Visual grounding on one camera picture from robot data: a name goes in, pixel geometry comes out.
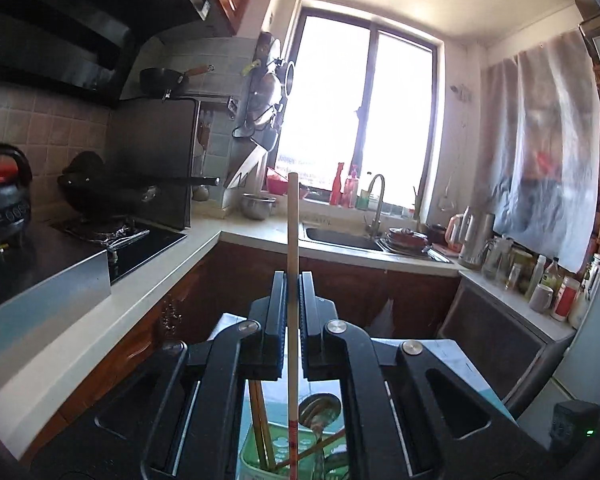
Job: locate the green dish soap bottle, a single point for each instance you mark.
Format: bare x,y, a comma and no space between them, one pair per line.
364,195

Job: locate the long wooden chopstick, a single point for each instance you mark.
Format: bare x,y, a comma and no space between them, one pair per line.
315,447

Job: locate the black splash guard panel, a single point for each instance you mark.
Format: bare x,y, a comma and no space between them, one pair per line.
155,150

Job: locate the wooden cutting board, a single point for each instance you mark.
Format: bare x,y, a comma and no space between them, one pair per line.
247,175

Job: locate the translucent plastic curtain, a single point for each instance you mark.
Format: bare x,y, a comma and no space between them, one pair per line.
540,150

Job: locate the small black frying pan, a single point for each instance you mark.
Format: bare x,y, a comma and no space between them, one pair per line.
165,80

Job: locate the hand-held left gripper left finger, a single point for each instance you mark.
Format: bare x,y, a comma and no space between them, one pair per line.
275,330

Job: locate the black pressure cooker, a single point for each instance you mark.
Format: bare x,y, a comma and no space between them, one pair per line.
2,200

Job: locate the wooden base cabinets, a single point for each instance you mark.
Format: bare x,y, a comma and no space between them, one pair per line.
360,290

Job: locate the glass pitcher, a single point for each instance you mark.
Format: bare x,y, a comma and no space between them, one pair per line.
496,260

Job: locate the cream chopstick red band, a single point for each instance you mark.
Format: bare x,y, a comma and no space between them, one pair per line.
293,220

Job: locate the red dishes in rack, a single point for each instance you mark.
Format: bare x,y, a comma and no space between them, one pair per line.
407,240

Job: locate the grey appliance cabinet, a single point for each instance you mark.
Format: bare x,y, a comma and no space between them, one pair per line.
500,340

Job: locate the red plastic bottle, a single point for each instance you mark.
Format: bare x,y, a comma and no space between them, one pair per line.
337,187

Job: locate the labelled glass jar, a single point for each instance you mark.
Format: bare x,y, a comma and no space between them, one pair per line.
516,272

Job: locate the red lidded container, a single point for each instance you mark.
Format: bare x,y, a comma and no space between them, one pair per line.
565,300

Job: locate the steel kitchen faucet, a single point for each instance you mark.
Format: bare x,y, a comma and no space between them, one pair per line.
377,200

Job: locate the small black pot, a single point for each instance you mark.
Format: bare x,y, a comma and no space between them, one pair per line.
436,234

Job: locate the metal bowl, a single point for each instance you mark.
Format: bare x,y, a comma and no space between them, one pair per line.
258,206

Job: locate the dark oil bottle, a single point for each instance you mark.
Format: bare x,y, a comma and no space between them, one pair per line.
552,275

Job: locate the light wooden chopstick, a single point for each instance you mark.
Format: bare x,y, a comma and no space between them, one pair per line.
267,430
256,420

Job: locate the pink spray bottle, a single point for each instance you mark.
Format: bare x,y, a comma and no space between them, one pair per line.
351,190

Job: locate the black wok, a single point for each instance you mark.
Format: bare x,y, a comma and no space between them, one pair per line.
105,192

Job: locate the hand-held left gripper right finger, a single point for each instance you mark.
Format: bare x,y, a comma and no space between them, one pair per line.
310,330

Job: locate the white plastic jug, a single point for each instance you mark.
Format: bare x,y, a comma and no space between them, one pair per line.
587,295

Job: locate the gas stove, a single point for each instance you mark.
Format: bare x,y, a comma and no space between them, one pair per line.
130,245

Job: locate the green plastic utensil holder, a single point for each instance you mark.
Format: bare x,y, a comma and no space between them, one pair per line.
247,460

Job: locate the steel electric kettle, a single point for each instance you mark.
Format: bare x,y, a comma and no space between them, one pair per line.
472,237

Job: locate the hanging utensil rack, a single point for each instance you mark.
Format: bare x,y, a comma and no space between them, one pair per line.
265,95

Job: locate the white plastic bottle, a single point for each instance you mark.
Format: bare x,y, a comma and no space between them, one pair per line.
535,277

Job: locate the red plastic basin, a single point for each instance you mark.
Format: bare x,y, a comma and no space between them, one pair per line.
277,182

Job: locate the metal spoon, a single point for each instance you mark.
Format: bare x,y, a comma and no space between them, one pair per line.
320,410

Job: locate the white plastic bag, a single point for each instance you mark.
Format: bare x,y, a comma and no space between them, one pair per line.
384,320

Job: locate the white mug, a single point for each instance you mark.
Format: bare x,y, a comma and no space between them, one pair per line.
541,299

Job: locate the kitchen window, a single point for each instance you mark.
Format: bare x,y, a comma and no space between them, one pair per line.
360,110

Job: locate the steel kitchen sink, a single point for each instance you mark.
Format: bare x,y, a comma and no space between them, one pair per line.
340,240

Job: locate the black range hood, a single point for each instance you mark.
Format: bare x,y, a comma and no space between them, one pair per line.
70,20

